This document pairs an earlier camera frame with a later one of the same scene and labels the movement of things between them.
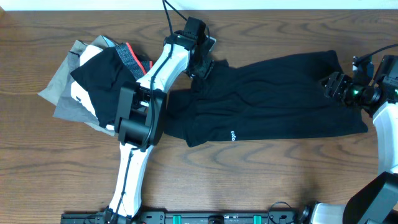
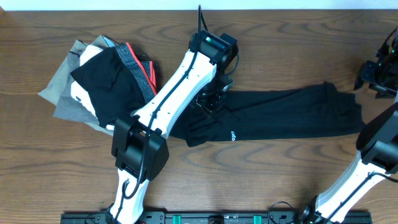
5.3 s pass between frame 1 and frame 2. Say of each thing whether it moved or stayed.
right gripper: moved
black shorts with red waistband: stayed
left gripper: moved
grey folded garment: stayed
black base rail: stayed
